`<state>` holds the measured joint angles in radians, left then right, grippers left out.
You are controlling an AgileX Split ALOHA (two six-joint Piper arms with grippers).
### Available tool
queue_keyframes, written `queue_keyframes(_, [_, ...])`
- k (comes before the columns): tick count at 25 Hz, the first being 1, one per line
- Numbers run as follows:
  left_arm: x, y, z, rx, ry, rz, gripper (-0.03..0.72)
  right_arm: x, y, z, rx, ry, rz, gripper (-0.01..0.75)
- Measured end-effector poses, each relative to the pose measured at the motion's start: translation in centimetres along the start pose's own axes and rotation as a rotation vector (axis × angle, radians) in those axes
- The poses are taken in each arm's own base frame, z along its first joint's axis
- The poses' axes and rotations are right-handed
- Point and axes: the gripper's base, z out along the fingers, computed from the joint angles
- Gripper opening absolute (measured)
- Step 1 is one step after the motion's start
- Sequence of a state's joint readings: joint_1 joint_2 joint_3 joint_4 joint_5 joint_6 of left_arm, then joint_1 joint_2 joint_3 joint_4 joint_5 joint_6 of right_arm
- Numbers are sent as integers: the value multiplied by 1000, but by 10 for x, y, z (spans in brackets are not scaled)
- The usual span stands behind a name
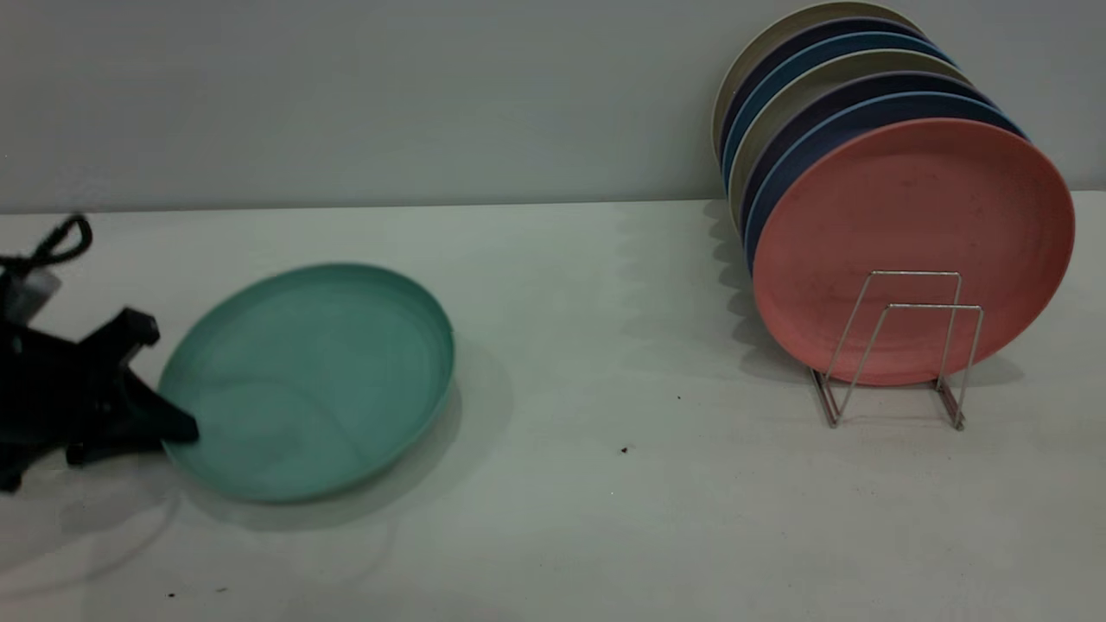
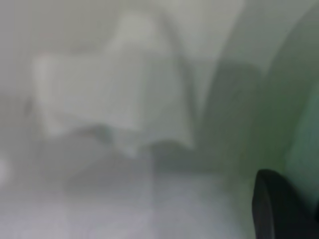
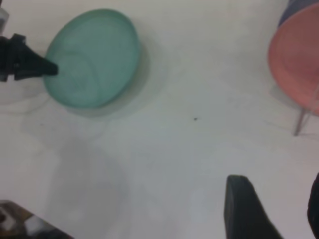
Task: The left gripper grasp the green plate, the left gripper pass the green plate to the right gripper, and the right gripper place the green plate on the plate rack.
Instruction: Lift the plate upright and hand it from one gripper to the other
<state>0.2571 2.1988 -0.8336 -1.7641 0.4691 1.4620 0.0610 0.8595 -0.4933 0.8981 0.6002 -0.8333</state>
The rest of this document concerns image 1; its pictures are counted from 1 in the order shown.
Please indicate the dark purple round plate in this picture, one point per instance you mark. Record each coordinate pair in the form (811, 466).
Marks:
(808, 108)
(808, 36)

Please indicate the beige round plate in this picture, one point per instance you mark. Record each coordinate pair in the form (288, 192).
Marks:
(795, 91)
(778, 39)

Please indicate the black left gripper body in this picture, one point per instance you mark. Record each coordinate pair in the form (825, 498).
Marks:
(52, 389)

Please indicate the green round plate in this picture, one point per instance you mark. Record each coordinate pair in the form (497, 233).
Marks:
(311, 380)

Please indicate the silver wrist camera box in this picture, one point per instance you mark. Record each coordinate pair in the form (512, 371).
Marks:
(26, 294)

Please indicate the blue round plate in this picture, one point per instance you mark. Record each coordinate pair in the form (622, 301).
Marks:
(804, 60)
(812, 138)

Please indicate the pink round plate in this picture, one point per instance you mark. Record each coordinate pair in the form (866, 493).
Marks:
(907, 216)

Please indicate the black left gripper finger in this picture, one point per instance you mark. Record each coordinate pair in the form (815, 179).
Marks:
(104, 453)
(160, 423)

